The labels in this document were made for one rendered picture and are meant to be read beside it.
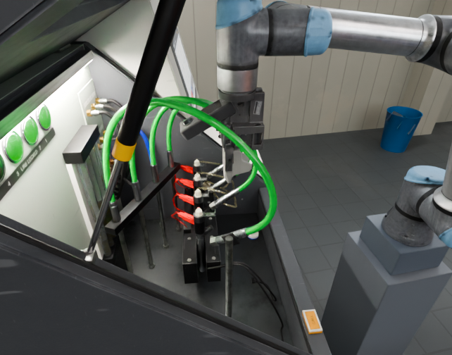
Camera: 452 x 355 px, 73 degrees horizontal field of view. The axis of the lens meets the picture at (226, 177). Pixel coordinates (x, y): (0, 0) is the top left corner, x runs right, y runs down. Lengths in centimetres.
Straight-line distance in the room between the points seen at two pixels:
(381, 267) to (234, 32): 89
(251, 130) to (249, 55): 14
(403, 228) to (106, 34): 104
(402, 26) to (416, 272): 76
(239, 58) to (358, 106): 348
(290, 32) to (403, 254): 77
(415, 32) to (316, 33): 28
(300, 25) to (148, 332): 52
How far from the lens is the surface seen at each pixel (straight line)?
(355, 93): 390
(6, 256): 40
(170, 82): 99
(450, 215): 93
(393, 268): 114
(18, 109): 55
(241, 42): 55
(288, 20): 57
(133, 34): 97
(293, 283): 84
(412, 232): 111
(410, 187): 105
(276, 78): 339
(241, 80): 56
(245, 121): 62
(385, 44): 78
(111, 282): 42
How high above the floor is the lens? 160
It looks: 34 degrees down
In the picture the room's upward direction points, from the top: straight up
